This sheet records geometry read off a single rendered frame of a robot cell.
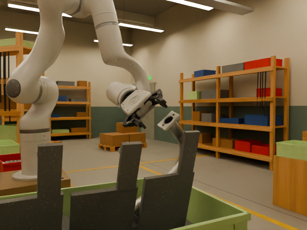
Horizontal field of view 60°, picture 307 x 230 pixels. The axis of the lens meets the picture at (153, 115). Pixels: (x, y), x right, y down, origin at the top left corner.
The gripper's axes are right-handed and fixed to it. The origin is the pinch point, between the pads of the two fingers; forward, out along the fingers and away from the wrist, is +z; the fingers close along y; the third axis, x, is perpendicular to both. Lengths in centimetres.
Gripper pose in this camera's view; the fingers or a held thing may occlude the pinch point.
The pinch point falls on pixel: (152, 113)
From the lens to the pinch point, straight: 79.8
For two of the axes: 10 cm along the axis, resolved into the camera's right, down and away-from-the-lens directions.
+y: 7.1, -6.9, 1.6
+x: 5.3, 6.7, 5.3
